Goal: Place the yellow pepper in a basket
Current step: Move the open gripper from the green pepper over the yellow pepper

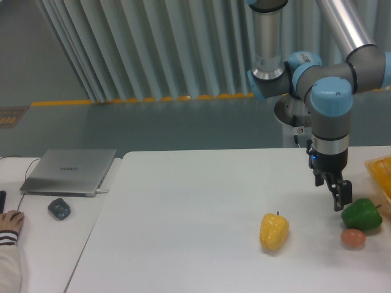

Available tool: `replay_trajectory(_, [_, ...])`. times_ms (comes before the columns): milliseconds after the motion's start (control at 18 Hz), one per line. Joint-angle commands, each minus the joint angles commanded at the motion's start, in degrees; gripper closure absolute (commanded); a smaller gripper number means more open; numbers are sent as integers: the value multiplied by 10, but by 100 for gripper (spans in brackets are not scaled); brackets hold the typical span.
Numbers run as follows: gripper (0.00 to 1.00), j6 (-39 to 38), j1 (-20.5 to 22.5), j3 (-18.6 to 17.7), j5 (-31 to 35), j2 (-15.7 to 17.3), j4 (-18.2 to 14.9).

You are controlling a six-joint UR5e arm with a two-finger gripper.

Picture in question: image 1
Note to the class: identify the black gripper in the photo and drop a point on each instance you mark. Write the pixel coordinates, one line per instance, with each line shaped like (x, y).
(329, 158)

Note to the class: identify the yellow bell pepper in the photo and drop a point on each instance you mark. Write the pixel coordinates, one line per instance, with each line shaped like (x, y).
(274, 230)

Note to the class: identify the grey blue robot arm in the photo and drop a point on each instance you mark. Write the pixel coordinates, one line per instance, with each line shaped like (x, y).
(325, 93)

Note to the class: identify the white sleeved forearm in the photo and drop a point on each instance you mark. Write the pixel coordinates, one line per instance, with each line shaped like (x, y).
(10, 262)

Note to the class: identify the green bell pepper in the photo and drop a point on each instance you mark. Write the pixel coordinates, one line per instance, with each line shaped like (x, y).
(362, 215)

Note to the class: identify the yellow woven basket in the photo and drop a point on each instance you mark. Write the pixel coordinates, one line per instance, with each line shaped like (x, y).
(379, 170)

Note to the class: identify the person's hand on mouse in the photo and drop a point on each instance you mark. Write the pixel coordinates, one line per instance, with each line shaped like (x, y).
(11, 221)

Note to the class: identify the brown egg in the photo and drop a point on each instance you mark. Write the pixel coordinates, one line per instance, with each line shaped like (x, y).
(353, 238)

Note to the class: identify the white folding partition screen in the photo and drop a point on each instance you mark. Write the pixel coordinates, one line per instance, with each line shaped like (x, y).
(159, 49)

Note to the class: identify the silver closed laptop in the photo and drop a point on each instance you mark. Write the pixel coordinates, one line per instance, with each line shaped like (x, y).
(72, 172)

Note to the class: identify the black phone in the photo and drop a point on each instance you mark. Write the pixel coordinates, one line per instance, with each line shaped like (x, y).
(3, 195)

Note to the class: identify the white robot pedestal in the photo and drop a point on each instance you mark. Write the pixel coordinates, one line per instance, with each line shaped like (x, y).
(295, 120)

